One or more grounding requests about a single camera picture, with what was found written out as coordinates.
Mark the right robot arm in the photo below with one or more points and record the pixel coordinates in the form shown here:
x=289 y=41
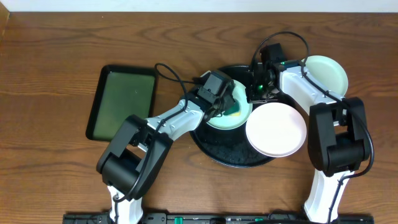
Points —
x=304 y=103

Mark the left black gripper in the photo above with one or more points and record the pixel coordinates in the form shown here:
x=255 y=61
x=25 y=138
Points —
x=226 y=104

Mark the pink plate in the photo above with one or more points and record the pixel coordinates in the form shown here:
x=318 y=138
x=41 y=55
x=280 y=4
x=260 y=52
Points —
x=276 y=130

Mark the green yellow sponge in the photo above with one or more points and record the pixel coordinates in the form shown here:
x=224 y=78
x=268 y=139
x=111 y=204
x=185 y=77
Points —
x=234 y=110

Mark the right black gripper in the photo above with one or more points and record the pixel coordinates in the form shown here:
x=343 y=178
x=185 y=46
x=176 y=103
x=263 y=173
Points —
x=258 y=94

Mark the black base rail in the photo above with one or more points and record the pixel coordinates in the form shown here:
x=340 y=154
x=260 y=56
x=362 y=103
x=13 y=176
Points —
x=164 y=218

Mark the black rectangular tray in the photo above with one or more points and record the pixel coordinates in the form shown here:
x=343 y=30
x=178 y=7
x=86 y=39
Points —
x=122 y=90

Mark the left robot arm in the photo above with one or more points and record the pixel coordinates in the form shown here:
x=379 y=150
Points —
x=135 y=155

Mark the mint green plate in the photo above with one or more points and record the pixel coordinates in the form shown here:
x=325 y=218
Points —
x=327 y=72
x=226 y=123

